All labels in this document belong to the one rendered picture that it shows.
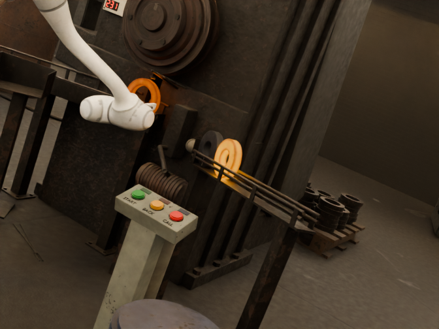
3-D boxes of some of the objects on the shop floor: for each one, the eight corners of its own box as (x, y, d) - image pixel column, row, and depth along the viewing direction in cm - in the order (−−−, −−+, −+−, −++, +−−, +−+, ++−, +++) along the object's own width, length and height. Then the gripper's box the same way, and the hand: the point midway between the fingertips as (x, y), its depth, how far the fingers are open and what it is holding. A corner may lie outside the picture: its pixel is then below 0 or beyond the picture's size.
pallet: (189, 185, 433) (208, 132, 424) (237, 180, 504) (255, 135, 495) (326, 259, 380) (352, 201, 371) (358, 242, 451) (381, 193, 442)
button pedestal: (87, 343, 195) (144, 183, 182) (139, 382, 185) (203, 215, 172) (54, 359, 180) (112, 186, 167) (109, 402, 171) (176, 222, 158)
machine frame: (113, 185, 368) (204, -84, 331) (251, 262, 324) (374, -37, 287) (29, 193, 304) (130, -140, 266) (187, 292, 259) (335, -90, 222)
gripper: (106, 110, 233) (141, 109, 254) (130, 122, 228) (163, 119, 249) (111, 93, 231) (146, 93, 252) (134, 104, 226) (168, 104, 247)
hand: (149, 106), depth 247 cm, fingers closed
